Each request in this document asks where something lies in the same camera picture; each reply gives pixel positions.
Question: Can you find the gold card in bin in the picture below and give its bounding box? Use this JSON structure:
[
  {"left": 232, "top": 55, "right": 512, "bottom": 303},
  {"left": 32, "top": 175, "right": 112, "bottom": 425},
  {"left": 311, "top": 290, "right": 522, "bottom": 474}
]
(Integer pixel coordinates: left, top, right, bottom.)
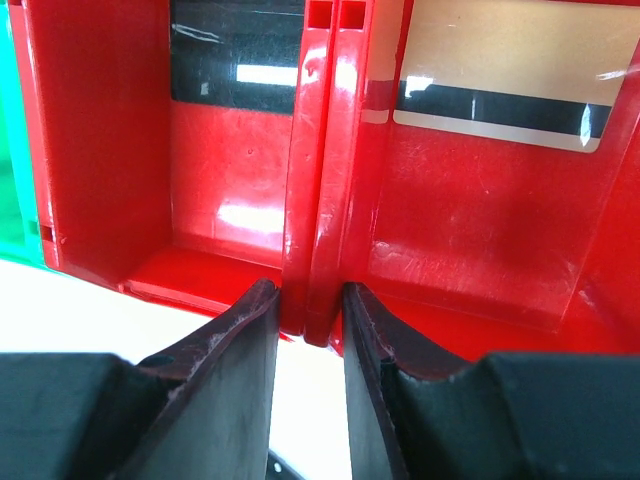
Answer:
[{"left": 393, "top": 1, "right": 639, "bottom": 153}]

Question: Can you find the red plastic bin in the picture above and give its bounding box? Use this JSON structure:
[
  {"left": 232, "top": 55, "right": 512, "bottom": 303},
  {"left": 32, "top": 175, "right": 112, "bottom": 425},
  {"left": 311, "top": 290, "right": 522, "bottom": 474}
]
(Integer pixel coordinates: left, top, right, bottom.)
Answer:
[
  {"left": 304, "top": 1, "right": 639, "bottom": 359},
  {"left": 8, "top": 1, "right": 336, "bottom": 335}
]

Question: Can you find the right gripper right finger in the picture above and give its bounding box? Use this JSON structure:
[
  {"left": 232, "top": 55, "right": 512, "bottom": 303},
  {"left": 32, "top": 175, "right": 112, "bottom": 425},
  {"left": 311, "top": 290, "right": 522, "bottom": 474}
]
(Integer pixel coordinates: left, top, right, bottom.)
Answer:
[{"left": 342, "top": 283, "right": 639, "bottom": 479}]

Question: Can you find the green plastic bin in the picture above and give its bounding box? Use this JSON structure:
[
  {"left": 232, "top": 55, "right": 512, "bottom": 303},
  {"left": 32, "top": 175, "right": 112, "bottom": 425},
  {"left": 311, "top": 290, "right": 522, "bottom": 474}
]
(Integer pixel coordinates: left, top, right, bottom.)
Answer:
[{"left": 1, "top": 1, "right": 46, "bottom": 269}]

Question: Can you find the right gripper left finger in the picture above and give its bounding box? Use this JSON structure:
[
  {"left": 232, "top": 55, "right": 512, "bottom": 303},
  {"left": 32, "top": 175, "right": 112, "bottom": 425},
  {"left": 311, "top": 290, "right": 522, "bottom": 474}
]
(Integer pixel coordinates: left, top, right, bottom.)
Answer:
[{"left": 1, "top": 279, "right": 280, "bottom": 479}]

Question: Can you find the black card in bin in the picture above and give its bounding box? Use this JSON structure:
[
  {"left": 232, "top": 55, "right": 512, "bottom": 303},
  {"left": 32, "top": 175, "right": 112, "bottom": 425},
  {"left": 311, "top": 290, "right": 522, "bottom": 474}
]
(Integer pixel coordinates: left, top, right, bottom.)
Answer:
[{"left": 169, "top": 1, "right": 305, "bottom": 115}]

